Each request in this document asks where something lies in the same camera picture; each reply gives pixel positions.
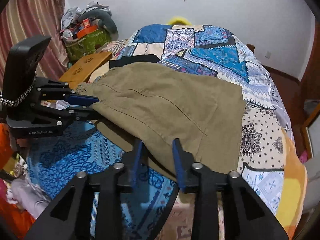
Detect white cloth pile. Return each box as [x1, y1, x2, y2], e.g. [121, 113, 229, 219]
[11, 178, 51, 219]

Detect grey neck pillow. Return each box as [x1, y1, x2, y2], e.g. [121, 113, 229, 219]
[77, 9, 118, 34]

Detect striped pink curtain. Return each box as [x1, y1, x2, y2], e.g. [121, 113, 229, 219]
[1, 0, 68, 82]

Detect khaki olive pants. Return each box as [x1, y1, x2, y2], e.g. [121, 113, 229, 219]
[76, 62, 245, 179]

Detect wooden carved board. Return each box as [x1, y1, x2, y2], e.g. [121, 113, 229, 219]
[59, 51, 112, 89]

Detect yellow pillow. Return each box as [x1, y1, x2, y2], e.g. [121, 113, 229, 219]
[167, 16, 192, 25]

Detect wooden door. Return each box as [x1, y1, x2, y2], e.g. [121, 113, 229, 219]
[300, 21, 320, 101]

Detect braided grey cable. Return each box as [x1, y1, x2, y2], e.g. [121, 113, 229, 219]
[0, 77, 37, 108]

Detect orange box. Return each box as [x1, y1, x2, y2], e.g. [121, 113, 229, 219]
[76, 25, 98, 38]

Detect blue patchwork bed quilt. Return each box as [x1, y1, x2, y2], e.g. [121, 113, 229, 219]
[27, 24, 290, 239]

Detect orange yellow blanket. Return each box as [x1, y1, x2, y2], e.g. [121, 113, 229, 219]
[276, 132, 308, 239]

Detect green patterned bag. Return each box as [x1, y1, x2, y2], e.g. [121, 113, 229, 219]
[65, 29, 111, 62]

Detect black folded garment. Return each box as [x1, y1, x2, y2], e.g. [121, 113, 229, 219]
[109, 54, 160, 69]

